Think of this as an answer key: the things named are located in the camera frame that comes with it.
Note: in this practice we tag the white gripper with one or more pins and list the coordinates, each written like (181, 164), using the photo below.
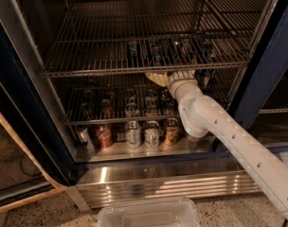
(181, 77)

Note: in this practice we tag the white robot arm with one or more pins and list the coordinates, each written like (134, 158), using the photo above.
(201, 114)

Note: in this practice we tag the blue can shelf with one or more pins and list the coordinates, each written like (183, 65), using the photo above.
(204, 55)
(155, 53)

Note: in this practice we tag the dark can left middle shelf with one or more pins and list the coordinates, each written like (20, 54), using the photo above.
(133, 53)

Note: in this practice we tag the blue can right middle shelf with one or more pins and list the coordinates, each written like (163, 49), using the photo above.
(204, 55)

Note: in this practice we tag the copper orange can bottom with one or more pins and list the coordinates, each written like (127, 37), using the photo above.
(171, 133)

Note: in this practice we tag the white green can bottom left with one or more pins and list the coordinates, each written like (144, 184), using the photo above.
(133, 134)

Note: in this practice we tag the white tilted can bottom right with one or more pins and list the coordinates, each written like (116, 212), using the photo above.
(192, 139)

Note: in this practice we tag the red soda can bottom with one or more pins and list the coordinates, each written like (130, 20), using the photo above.
(104, 135)

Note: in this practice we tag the stainless steel display fridge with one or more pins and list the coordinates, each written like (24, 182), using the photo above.
(255, 95)

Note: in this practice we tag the silver slim can bottom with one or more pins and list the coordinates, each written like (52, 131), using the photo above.
(84, 136)

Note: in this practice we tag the open glass fridge door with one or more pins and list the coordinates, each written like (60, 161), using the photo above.
(29, 170)

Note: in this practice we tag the clear plastic bin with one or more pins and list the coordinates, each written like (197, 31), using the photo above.
(168, 213)

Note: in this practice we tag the upper wire shelf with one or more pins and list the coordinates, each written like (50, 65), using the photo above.
(94, 34)

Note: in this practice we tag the wire shelf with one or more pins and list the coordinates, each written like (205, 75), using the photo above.
(94, 34)
(114, 99)

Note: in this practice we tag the middle wire shelf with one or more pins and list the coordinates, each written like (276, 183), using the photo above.
(114, 99)

